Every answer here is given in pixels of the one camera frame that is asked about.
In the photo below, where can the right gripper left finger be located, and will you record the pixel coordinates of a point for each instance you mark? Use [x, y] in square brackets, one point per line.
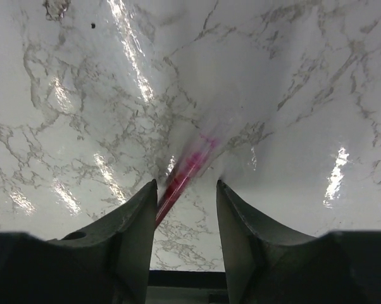
[106, 261]

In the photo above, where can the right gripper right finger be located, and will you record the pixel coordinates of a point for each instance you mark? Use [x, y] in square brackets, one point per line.
[267, 262]

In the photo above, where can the red pen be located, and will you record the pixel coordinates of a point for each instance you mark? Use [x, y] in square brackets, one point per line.
[212, 135]

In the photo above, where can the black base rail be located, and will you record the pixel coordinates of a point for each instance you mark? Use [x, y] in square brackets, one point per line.
[187, 279]

